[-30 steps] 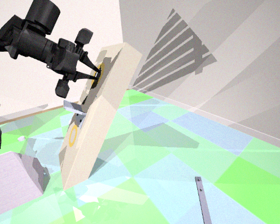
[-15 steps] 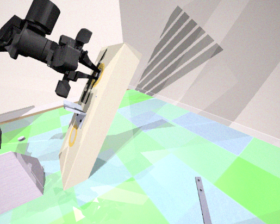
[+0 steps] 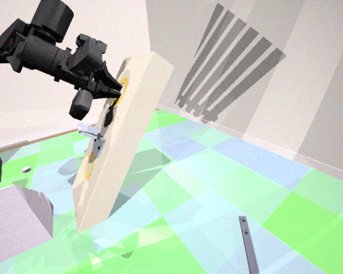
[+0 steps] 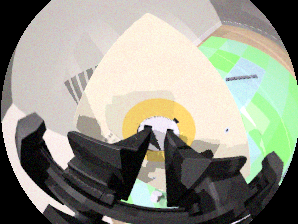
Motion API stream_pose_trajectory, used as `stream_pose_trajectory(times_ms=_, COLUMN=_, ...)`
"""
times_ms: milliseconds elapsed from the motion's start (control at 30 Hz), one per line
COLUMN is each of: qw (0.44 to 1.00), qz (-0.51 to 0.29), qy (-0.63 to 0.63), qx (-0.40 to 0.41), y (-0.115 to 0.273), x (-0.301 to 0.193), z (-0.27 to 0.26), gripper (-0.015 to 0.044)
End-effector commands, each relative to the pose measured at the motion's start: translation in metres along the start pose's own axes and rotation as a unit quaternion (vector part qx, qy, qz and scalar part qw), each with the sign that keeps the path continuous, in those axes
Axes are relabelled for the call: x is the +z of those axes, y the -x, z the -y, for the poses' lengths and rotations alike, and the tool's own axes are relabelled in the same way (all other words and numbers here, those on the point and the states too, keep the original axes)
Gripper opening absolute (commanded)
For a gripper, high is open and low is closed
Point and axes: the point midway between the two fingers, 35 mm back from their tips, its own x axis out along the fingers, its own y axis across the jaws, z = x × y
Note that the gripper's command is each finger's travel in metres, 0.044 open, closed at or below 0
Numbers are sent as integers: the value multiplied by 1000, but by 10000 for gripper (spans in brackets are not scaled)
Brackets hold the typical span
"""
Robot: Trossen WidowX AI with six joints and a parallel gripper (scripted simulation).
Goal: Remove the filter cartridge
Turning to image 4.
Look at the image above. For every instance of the cream flat panel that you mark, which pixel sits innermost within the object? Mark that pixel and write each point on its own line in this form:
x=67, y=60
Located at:
x=153, y=70

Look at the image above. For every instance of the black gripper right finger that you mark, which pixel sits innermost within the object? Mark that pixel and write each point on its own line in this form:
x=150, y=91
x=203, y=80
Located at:
x=185, y=168

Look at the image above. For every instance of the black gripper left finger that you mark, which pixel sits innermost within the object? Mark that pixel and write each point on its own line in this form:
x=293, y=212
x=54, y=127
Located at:
x=124, y=158

